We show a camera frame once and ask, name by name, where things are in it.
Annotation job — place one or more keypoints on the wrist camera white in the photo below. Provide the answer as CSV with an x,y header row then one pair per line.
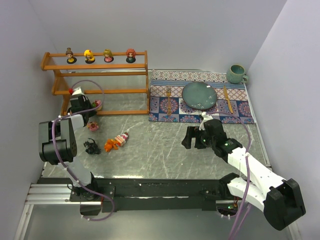
x,y
205,118
76,91

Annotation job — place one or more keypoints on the teal ceramic plate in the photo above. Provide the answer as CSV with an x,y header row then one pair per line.
x,y
199,95

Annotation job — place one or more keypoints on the patterned blue pink placemat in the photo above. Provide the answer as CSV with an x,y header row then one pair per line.
x,y
181,113

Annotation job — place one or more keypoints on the golden knife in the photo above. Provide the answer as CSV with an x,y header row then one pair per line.
x,y
227,99

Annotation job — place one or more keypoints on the blonde hair pink doll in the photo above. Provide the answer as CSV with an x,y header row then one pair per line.
x,y
108,56

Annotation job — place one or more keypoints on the strawberry cake slice toy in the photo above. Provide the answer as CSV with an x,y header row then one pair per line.
x,y
121,139

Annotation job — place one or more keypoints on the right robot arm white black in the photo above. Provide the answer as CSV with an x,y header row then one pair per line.
x,y
280,200

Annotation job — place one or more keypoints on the orange wooden two-tier shelf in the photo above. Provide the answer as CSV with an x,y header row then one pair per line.
x,y
60,86

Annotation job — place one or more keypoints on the yellow hair doll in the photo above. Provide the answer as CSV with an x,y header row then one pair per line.
x,y
89,56

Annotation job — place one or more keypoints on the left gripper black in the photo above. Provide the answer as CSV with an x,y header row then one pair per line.
x,y
88,109

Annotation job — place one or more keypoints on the teal ceramic mug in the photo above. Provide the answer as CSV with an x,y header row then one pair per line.
x,y
236,74

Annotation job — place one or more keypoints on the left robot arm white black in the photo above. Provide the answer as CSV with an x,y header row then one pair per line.
x,y
57,144

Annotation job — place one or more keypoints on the aluminium frame rail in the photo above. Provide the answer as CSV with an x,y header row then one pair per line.
x,y
41,194

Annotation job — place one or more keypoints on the black dragon toy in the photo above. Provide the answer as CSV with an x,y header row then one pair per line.
x,y
91,147

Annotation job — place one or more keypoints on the golden fork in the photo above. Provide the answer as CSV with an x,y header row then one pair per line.
x,y
168,94

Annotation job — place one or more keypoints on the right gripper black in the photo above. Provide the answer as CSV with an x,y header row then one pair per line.
x,y
197,137

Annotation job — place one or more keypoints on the pink bear flower toy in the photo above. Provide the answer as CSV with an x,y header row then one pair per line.
x,y
93,126

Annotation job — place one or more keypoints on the pink bear strawberry toy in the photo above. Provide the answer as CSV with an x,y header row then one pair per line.
x,y
97,104

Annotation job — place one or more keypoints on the black mounting base rail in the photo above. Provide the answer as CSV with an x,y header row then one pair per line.
x,y
142,194

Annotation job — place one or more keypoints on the red hair doll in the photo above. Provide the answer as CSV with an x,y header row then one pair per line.
x,y
130,56

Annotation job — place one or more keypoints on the brown bun hair doll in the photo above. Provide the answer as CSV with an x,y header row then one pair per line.
x,y
70,56

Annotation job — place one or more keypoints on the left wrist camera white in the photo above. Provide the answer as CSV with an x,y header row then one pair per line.
x,y
76,91

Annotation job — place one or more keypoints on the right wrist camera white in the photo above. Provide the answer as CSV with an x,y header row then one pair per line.
x,y
205,118

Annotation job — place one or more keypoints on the orange fox toy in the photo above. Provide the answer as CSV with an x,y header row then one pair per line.
x,y
111,144

